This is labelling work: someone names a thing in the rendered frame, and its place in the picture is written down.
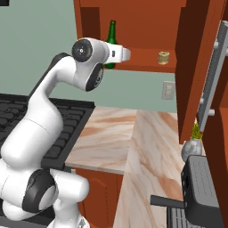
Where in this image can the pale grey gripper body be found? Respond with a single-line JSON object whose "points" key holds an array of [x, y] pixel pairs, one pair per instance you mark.
{"points": [[126, 54]]}

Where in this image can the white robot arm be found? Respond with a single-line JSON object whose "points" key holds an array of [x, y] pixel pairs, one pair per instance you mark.
{"points": [[41, 127]]}

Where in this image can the green beer bottle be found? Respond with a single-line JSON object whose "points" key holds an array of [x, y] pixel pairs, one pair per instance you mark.
{"points": [[112, 34]]}

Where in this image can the red-brown cabinet door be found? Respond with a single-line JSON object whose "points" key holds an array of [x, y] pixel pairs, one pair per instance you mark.
{"points": [[190, 74]]}

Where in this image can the black hob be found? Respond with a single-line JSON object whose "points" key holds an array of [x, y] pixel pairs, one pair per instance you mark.
{"points": [[72, 118]]}

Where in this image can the yellow-green plant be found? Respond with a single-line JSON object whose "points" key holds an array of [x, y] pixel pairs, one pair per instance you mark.
{"points": [[196, 132]]}

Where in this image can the silver vase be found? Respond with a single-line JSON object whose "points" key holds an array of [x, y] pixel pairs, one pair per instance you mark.
{"points": [[191, 150]]}

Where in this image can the black range hood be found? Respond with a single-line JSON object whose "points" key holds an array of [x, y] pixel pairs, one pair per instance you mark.
{"points": [[3, 2]]}

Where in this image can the red-brown base cupboard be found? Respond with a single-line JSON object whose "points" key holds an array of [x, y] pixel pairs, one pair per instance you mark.
{"points": [[101, 196]]}

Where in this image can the grey black coffee machine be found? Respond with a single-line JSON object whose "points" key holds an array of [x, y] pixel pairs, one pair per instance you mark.
{"points": [[201, 193]]}

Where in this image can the red-brown wall cabinet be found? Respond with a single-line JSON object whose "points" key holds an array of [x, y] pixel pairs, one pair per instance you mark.
{"points": [[142, 26]]}

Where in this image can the grey wall socket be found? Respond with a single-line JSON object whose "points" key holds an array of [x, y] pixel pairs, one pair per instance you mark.
{"points": [[168, 90]]}

